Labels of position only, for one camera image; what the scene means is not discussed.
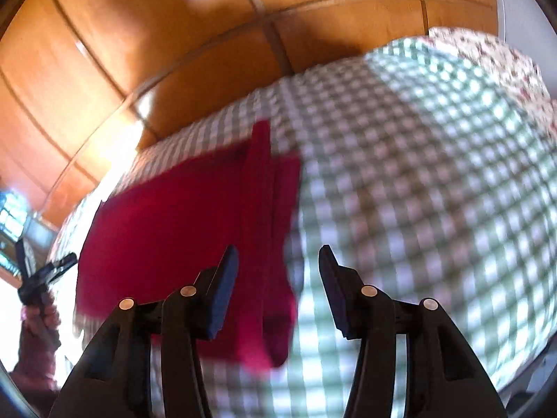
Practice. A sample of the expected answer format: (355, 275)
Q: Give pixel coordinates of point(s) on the wooden wardrobe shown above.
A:
(174, 52)

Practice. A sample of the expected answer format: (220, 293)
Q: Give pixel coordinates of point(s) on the person's left hand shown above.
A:
(43, 313)

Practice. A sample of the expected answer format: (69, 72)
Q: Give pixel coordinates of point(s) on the person's left forearm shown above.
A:
(35, 365)

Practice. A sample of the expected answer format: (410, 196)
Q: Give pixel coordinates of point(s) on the floral pillow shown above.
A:
(504, 69)

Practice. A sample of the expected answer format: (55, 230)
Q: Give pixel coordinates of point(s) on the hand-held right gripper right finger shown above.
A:
(335, 296)

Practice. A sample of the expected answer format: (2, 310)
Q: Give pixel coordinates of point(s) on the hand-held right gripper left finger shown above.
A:
(223, 296)

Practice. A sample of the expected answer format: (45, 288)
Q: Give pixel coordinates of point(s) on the red shirt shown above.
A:
(182, 244)

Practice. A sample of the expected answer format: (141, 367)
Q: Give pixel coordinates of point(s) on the window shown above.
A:
(13, 226)

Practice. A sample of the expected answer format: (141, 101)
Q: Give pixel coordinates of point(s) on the green checked blanket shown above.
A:
(413, 191)

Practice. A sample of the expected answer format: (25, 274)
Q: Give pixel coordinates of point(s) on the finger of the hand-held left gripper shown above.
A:
(61, 266)

